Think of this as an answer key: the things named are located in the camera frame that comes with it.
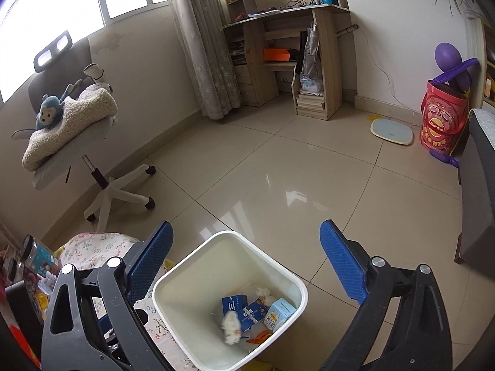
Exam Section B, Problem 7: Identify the bathroom scale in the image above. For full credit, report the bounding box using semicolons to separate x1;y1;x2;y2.
370;118;414;146

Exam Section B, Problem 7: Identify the bay window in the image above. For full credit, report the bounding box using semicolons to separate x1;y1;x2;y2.
0;0;173;103

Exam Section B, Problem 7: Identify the purple pogo ball toy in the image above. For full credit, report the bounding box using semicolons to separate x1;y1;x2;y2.
427;43;480;93

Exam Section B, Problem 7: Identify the grey white office chair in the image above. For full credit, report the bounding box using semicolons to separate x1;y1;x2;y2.
11;30;156;232

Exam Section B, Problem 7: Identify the dark sofa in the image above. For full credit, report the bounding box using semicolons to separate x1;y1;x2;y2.
456;108;495;267

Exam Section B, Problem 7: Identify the silver bag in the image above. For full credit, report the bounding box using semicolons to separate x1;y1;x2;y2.
299;23;323;95

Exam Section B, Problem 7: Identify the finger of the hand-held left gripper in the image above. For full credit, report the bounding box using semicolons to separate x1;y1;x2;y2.
97;310;113;333

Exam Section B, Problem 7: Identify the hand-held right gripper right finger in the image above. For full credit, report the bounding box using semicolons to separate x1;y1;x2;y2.
319;220;453;371

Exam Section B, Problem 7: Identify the orange box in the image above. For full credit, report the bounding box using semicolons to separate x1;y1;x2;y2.
263;47;295;62

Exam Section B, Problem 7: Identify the nut jar with teal label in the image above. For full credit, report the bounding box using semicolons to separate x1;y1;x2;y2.
20;234;62;277

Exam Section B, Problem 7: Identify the blue monkey plush toy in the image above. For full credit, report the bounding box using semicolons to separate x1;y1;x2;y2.
35;81;84;131

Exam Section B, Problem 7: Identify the wooden computer desk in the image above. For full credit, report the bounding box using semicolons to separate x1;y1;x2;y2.
211;0;351;121

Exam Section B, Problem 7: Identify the dark blue drink carton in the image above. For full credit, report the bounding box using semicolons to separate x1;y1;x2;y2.
221;294;249;319

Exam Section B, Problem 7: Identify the red printed bag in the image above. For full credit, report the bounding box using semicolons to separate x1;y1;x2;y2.
421;79;470;157

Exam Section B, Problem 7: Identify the blue biscuit box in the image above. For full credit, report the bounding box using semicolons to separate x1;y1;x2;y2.
238;301;269;333

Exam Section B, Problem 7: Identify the orange peel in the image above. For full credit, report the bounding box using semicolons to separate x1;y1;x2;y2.
247;328;271;344

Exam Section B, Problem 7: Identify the beige lace curtain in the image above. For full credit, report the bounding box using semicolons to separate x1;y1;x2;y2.
164;0;243;120

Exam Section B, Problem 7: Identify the light blue milk carton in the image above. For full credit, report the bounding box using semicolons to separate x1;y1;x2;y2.
264;297;298;331

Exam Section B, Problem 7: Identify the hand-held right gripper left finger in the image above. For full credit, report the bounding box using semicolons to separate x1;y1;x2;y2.
41;220;174;371

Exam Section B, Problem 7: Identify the yellow snack packet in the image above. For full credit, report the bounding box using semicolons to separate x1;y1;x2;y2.
33;292;51;318

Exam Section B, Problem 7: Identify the white trash bin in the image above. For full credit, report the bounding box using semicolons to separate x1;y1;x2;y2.
152;231;309;371

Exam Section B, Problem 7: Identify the beige fleece blanket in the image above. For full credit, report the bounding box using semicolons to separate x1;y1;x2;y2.
22;87;118;171

